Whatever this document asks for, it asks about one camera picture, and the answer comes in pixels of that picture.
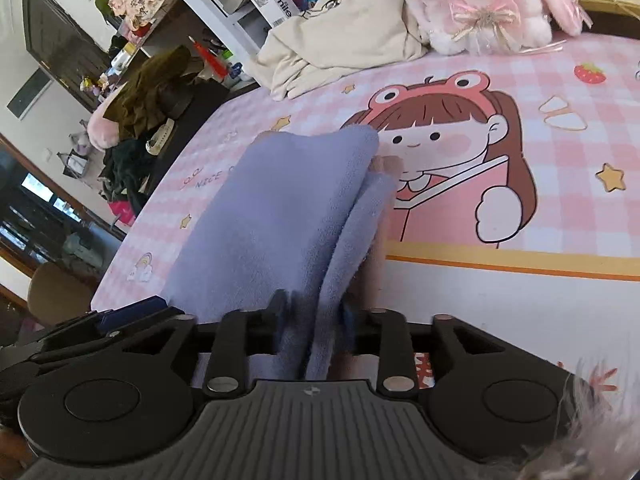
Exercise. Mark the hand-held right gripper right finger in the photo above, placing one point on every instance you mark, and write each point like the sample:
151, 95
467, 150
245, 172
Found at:
395, 350

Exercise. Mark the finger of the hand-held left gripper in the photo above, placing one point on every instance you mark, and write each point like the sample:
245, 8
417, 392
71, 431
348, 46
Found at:
131, 312

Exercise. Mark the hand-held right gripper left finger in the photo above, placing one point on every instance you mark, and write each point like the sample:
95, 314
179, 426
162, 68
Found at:
226, 350

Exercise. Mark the purple and brown sweater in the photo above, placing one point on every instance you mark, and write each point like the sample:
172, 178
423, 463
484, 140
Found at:
265, 230

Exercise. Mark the pile of dark clothes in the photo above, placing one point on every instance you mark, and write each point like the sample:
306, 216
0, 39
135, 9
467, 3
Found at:
127, 175

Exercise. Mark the wooden chair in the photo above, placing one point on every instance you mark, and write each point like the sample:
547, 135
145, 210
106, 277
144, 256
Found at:
57, 295

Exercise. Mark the white wristwatch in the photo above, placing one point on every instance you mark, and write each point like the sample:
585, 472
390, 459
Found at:
160, 137

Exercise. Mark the pink plush toy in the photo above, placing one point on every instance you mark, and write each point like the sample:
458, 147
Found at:
102, 127

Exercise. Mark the dark green cloth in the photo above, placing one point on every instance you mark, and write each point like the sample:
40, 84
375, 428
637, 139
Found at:
160, 85

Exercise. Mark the red scissors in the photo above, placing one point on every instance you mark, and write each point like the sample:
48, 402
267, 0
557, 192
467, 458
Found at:
212, 60

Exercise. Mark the pink cartoon desk mat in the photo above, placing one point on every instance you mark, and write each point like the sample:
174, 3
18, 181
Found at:
500, 85

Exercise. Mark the cream cloth bag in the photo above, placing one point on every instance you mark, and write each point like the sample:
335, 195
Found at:
340, 35

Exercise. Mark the white labelled box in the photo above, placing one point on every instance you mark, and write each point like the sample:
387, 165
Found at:
272, 2

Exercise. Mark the white and pink plush bunny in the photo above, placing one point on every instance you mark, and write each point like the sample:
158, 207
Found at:
475, 5

